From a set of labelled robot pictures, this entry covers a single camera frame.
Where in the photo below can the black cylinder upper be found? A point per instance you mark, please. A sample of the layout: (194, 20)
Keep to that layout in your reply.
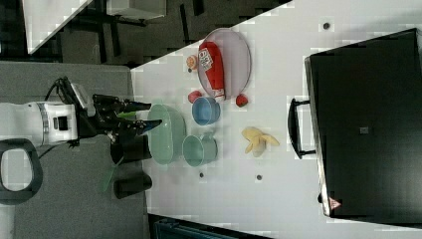
(131, 150)

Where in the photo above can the green perforated colander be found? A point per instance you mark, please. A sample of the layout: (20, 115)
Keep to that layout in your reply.
(165, 141)

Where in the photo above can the blue bowl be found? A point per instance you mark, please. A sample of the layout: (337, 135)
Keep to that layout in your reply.
(205, 111)

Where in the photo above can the black cylinder lower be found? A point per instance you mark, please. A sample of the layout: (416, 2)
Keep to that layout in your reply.
(126, 187)

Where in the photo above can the yellow plush peeled banana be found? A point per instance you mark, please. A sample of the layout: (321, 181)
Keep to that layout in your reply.
(257, 140)

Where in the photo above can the red toy fruit left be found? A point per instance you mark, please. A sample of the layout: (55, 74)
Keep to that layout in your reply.
(193, 96)

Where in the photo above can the orange toy fruit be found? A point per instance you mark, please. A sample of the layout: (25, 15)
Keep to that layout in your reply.
(192, 62)

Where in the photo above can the green marker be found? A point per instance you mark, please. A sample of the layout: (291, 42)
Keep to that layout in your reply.
(127, 115)

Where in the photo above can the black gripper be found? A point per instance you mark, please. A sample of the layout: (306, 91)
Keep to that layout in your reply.
(105, 118)

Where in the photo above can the red ketchup bottle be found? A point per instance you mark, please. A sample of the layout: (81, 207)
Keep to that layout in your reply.
(211, 60)

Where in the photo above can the black cylinder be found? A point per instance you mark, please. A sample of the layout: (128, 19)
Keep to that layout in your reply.
(126, 187)
(131, 150)

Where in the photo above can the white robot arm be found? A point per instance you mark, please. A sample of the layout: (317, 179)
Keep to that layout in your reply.
(53, 123)

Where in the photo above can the grey round plate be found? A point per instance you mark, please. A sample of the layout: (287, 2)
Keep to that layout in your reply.
(236, 59)

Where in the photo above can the black oven handle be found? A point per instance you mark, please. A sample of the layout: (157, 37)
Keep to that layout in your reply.
(294, 128)

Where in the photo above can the black oven appliance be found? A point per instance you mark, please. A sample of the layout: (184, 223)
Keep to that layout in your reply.
(365, 101)

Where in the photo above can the black loop cable guard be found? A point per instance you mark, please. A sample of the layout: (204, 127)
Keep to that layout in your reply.
(9, 197)

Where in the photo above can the red toy strawberry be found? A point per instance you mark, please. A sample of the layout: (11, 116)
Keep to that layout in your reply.
(241, 101)

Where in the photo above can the green mug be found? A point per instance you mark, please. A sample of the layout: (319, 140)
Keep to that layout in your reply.
(199, 150)

